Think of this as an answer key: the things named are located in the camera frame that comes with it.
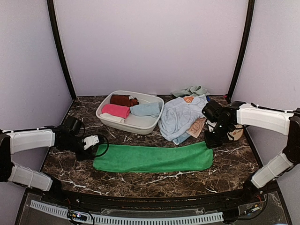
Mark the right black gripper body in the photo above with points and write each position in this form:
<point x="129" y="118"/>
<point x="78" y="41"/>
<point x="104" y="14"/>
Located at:
<point x="219" y="136"/>

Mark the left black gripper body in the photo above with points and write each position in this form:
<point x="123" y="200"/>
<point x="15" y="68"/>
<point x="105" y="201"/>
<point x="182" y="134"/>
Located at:
<point x="80" y="157"/>

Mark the green microfiber towel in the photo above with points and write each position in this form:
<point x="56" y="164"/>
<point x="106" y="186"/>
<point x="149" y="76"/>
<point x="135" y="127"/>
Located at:
<point x="142" y="159"/>

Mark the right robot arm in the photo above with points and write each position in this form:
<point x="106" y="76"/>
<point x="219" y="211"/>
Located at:
<point x="285" y="122"/>

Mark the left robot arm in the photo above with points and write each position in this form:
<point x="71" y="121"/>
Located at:
<point x="64" y="137"/>

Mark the white rolled towel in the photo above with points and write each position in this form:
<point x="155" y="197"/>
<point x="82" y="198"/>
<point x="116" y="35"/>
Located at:
<point x="109" y="117"/>

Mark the light blue crumpled towel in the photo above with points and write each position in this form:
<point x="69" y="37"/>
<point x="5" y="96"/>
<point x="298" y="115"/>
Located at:
<point x="178" y="116"/>

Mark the orange patterned cloth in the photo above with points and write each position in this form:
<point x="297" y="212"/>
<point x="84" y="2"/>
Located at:
<point x="188" y="99"/>

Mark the sage green crumpled towel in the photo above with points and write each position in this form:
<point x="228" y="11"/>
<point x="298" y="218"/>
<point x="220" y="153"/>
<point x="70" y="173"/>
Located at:
<point x="191" y="91"/>

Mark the pink rolled towel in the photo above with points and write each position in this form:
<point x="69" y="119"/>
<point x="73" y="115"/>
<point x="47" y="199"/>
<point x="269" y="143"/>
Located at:
<point x="116" y="110"/>

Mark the white plastic basin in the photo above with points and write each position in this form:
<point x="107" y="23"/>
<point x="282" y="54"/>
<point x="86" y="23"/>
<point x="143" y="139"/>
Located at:
<point x="134" y="124"/>

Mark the small circuit board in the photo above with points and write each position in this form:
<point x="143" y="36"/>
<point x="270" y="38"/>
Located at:
<point x="76" y="216"/>

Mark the brown rolled towel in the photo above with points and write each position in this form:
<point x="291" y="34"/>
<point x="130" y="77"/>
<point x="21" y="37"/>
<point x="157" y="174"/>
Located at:
<point x="124" y="100"/>

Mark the light blue rolled towel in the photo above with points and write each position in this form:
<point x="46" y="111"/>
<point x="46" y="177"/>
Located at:
<point x="150" y="109"/>

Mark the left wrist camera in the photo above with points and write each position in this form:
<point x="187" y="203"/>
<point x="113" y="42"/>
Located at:
<point x="90" y="141"/>

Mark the white slotted cable duct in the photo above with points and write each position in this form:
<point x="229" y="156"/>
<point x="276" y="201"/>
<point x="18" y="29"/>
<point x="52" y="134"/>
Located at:
<point x="98" y="219"/>

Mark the black front rail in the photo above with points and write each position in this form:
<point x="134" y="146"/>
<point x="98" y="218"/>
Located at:
<point x="155" y="194"/>

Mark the right black frame post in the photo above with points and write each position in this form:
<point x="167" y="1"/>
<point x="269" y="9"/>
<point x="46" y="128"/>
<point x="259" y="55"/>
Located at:
<point x="242" y="50"/>

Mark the black frame post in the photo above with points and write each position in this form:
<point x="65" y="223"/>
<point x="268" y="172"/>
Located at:
<point x="242" y="50"/>
<point x="59" y="48"/>

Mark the left black frame post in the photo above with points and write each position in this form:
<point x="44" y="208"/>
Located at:
<point x="59" y="48"/>

